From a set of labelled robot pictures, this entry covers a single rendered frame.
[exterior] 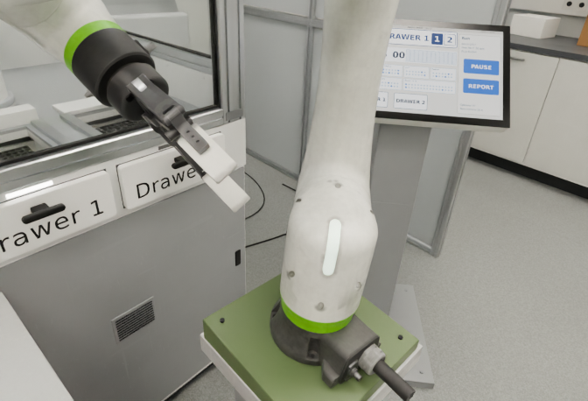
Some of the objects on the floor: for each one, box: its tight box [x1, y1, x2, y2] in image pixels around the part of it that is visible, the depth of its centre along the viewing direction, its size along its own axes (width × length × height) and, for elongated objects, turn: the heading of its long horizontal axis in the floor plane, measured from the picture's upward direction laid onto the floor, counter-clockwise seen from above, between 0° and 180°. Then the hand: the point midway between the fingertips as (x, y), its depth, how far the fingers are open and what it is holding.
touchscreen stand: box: [362, 123, 435, 389], centre depth 146 cm, size 50×45×102 cm
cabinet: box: [0, 165, 246, 401], centre depth 134 cm, size 95×103×80 cm
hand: (229, 186), depth 51 cm, fingers open, 13 cm apart
